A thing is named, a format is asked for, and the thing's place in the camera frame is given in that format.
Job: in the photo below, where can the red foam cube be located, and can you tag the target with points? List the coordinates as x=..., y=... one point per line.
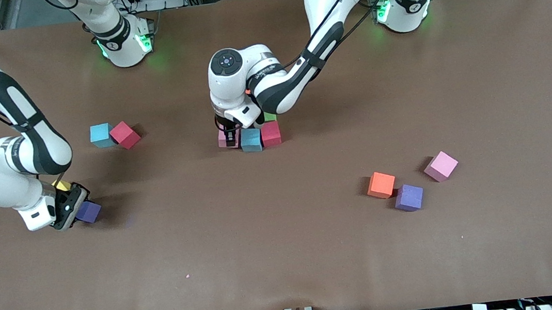
x=270, y=134
x=125, y=134

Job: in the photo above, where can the violet foam cube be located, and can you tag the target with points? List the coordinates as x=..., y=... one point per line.
x=90, y=211
x=409, y=197

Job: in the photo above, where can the cyan foam cube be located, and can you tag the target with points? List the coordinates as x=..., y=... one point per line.
x=99, y=135
x=251, y=139

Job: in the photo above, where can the green foam cube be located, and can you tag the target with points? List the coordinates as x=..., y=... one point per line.
x=270, y=116

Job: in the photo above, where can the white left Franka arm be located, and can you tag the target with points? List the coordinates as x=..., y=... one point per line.
x=226, y=63

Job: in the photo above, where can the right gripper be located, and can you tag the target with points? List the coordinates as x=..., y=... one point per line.
x=58, y=192

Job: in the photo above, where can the yellow foam cube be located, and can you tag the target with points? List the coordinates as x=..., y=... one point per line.
x=62, y=185

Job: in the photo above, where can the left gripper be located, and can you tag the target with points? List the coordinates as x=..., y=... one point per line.
x=224, y=125

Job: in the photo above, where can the pink foam cube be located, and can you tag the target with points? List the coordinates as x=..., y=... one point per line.
x=441, y=166
x=222, y=140

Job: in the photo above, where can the brown table mat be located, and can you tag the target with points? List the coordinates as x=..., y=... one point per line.
x=263, y=229

